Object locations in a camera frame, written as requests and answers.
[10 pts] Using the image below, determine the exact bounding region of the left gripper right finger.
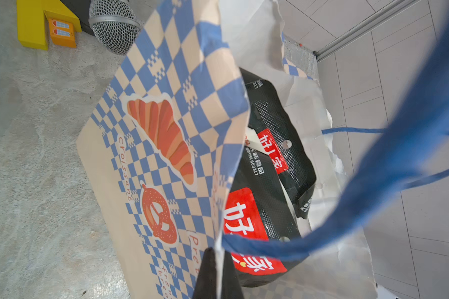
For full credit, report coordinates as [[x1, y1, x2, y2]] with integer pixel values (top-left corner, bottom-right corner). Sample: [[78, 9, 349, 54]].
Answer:
[[222, 252, 244, 299]]

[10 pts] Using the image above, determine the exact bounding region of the orange small block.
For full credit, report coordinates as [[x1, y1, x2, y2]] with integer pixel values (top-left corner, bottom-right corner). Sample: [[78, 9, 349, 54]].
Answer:
[[49, 19, 77, 48]]

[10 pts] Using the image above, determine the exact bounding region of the yellow wooden block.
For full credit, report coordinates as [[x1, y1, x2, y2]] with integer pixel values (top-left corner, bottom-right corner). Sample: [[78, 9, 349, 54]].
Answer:
[[16, 0, 82, 51]]

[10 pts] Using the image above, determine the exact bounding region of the blue checkered paper bag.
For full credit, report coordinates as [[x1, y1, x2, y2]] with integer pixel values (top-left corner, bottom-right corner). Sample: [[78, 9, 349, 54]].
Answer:
[[77, 1, 449, 299]]

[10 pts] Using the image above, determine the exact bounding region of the black red condiment packet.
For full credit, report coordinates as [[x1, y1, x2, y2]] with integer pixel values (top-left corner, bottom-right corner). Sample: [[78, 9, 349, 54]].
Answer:
[[240, 69, 317, 219]]

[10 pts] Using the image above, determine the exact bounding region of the dark green condiment packet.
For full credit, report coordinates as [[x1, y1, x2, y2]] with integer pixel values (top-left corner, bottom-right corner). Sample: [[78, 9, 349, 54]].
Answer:
[[223, 147, 301, 288]]

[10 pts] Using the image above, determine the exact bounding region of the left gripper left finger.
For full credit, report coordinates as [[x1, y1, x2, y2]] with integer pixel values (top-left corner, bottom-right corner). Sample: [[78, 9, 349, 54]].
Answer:
[[192, 247, 217, 299]]

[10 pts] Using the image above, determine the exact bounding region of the black microphone stand base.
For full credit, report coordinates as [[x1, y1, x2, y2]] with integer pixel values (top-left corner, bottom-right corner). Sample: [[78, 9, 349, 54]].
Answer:
[[61, 0, 94, 36]]

